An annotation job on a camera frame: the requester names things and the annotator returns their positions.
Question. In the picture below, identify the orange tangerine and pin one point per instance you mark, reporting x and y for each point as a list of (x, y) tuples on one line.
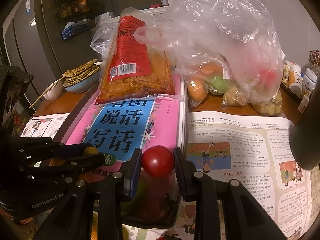
[(90, 150)]

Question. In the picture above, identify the small white bowl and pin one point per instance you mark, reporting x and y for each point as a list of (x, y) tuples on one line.
[(55, 90)]

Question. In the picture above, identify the clear plastic fruit bag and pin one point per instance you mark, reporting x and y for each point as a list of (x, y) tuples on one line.
[(224, 47)]

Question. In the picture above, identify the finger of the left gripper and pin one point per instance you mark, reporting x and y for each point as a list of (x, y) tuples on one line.
[(82, 164), (58, 149)]

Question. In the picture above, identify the dark shelf with jars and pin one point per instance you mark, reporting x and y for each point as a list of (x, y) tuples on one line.
[(75, 16)]

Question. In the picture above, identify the blue bowl with pancakes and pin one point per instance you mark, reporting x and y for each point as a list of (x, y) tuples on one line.
[(82, 78)]

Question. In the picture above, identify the newspaper on table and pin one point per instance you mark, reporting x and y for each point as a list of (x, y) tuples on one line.
[(252, 149)]

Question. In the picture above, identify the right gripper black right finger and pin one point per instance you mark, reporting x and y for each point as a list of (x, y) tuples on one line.
[(195, 186)]

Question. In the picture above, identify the large green fruit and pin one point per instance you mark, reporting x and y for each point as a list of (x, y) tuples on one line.
[(135, 207)]

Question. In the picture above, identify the black thermos bottle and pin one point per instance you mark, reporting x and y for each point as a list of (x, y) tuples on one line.
[(304, 138)]

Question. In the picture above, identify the grey cardboard tray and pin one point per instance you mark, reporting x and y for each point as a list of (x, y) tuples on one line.
[(162, 200)]

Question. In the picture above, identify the clear bag behind snacks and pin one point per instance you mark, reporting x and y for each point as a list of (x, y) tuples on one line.
[(102, 39)]

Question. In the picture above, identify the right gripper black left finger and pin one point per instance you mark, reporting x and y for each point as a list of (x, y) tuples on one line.
[(120, 187)]

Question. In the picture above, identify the wooden chopsticks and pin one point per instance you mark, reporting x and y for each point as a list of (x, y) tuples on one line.
[(44, 93)]

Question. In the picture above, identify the pink workbook in tray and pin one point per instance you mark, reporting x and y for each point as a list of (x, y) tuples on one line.
[(117, 128)]

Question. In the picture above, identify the red tomato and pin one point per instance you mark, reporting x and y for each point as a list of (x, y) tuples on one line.
[(158, 161)]

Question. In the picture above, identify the red snack bag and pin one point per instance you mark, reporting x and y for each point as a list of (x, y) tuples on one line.
[(132, 69)]

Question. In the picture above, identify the white medicine bottle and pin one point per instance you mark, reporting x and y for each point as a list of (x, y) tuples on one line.
[(308, 82)]

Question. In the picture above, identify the grey refrigerator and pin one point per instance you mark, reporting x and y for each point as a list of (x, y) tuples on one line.
[(27, 46)]

